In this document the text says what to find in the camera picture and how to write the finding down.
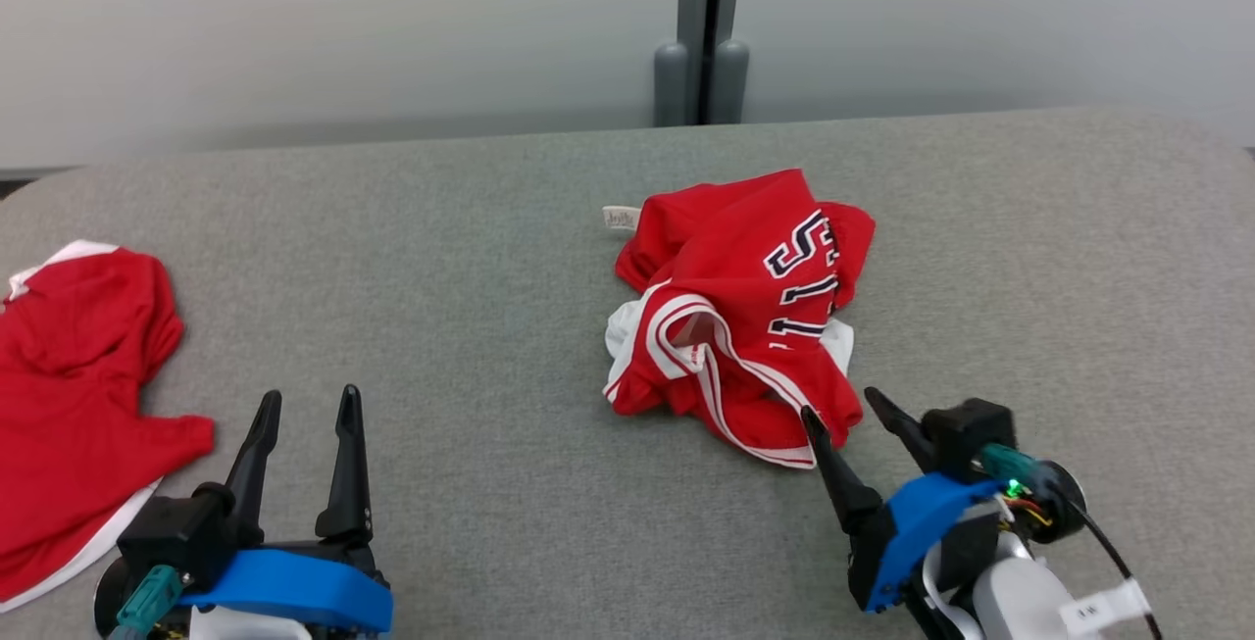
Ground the red jersey with navy lettering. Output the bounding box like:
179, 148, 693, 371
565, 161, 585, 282
602, 168, 878, 470

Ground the black left cable teal plug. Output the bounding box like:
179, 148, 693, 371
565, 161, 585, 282
106, 565, 187, 640

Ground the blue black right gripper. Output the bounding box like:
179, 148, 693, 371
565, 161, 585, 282
800, 386, 1003, 614

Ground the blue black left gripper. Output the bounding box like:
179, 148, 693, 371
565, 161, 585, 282
179, 384, 395, 639

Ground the red shirt with white trim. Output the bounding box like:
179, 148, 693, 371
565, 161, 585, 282
0, 239, 216, 615

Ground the white cable label tag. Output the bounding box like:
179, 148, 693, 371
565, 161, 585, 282
1059, 578, 1152, 634

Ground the grey cylindrical post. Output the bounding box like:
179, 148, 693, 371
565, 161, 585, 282
653, 40, 693, 128
712, 37, 752, 125

